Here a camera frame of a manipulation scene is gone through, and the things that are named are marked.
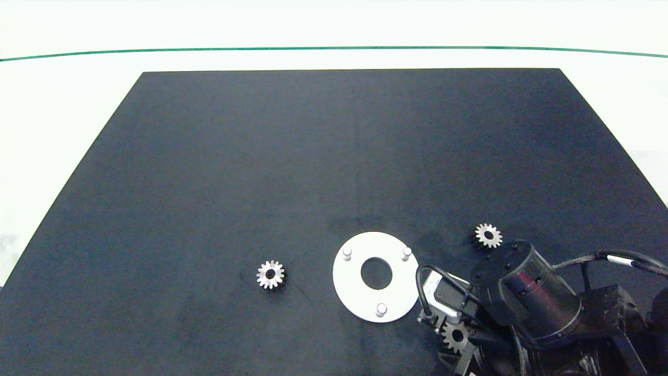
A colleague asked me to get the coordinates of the small steel planetary gear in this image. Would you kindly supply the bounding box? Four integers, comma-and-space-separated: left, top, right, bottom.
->
256, 260, 287, 289
474, 223, 504, 249
442, 321, 470, 355

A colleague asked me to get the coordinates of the round white pin plate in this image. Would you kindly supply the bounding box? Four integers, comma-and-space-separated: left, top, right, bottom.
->
332, 232, 420, 323

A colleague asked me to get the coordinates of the dark rectangular mat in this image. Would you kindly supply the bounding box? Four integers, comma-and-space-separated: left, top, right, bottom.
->
0, 68, 668, 376

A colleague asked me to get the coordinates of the boxy shiny wrist camera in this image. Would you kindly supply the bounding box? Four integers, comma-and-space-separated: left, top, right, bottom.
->
420, 273, 473, 323

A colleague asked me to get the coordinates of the black cable loop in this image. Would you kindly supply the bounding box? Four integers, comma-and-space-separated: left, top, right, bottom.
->
415, 264, 470, 319

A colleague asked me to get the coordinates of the black cable with white tag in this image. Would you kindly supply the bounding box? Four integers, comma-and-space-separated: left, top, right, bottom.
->
552, 250, 668, 278

